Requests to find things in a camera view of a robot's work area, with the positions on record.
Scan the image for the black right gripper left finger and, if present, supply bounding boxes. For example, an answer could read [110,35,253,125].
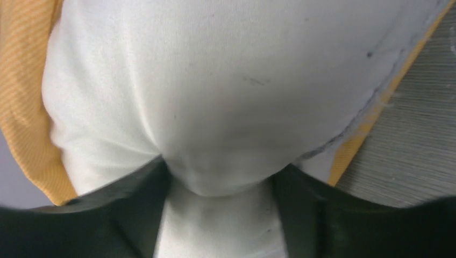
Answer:
[1,157,172,257]

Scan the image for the white pillow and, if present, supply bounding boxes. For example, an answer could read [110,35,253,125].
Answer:
[42,0,445,257]

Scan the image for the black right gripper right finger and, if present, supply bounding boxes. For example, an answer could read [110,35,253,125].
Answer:
[271,165,455,258]

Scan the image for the blue cartoon pillowcase orange lining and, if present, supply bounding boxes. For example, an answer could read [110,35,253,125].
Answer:
[1,1,455,204]

